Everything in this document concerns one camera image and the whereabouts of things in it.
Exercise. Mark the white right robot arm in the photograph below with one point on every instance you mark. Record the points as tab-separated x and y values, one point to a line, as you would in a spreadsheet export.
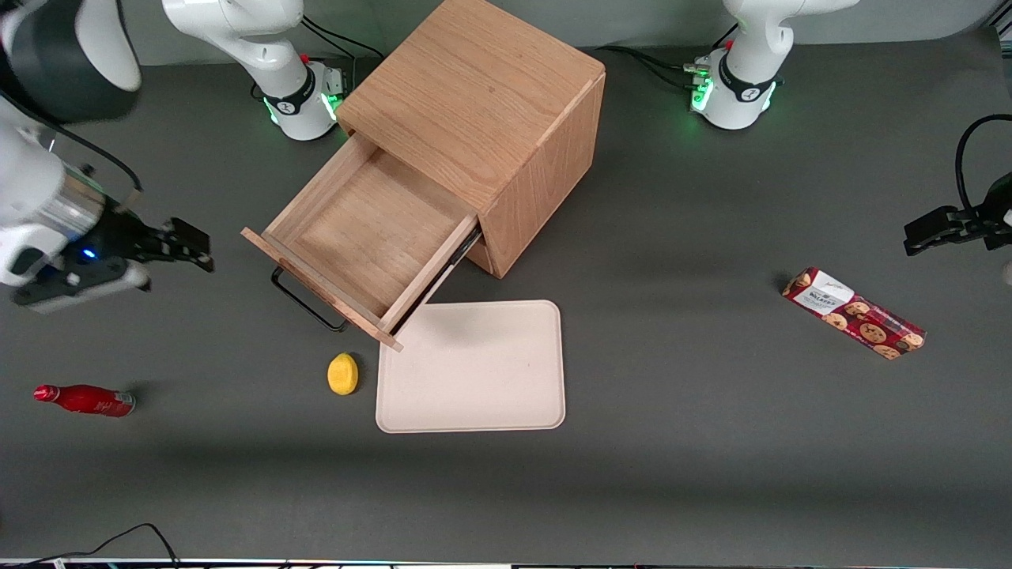
237	32

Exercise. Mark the red tartan cookie box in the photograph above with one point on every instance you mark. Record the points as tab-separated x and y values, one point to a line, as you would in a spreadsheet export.
854	312

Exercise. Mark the red bottle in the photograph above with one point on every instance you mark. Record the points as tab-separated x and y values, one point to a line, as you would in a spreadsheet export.
87	400

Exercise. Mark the yellow lemon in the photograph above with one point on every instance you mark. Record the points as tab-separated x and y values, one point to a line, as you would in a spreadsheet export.
342	374

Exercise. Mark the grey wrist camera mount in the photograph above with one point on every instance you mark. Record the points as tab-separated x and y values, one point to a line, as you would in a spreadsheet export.
79	288

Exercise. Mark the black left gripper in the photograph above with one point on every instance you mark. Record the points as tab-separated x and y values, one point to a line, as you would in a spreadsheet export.
991	212

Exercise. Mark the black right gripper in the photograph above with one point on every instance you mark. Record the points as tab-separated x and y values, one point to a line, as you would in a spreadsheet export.
118	236

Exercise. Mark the wooden drawer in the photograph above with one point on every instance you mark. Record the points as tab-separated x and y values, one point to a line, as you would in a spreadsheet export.
485	257
371	229

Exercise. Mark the beige rectangular tray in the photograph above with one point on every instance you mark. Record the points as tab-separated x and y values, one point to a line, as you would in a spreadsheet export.
482	371

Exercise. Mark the wooden drawer cabinet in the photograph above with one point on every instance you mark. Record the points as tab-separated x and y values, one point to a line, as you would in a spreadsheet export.
490	79

